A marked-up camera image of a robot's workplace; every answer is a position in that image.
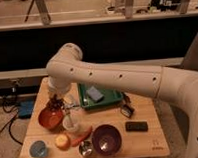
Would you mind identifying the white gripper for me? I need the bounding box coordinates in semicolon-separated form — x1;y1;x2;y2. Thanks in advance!
48;77;72;99

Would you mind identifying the dark grape bunch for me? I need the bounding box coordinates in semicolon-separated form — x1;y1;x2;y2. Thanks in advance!
47;95;64;111

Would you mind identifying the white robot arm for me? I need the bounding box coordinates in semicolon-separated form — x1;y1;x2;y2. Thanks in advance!
46;43;198;158

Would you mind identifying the blue plastic cup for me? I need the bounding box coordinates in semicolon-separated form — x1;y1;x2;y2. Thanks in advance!
29;141;47;158

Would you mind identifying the small metal cup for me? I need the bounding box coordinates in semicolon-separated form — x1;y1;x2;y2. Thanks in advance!
79;140;92;157

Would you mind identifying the green plastic tray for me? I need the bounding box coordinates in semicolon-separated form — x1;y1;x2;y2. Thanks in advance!
77;83;124;110

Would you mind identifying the blue sponge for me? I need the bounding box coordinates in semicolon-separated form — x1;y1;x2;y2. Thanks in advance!
86;87;103;103

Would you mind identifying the red bowl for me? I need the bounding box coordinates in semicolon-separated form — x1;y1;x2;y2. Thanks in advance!
38;108;63;130

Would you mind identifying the white mug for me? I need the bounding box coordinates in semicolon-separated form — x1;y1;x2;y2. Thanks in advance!
63;115;80;133

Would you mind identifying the blue power box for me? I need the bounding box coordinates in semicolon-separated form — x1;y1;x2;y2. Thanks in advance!
18;100;35;119

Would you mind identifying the wooden table board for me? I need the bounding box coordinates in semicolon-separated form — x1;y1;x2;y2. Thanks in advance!
19;77;169;158

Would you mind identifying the orange carrot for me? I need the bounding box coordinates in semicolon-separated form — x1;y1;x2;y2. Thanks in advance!
71;126;92;147

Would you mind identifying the yellow round fruit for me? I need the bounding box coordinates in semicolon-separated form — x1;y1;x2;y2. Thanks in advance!
55;134;70;150

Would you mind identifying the small black box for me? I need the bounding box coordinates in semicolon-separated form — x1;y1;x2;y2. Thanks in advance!
120;104;134;118

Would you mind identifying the purple bowl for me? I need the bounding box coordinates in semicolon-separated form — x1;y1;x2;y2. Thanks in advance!
91;124;122;156

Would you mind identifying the black rectangular remote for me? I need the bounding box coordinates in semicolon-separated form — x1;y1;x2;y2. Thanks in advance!
125;121;148;132

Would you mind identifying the black cable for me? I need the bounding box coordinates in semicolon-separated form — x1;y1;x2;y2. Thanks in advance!
0;85;24;147

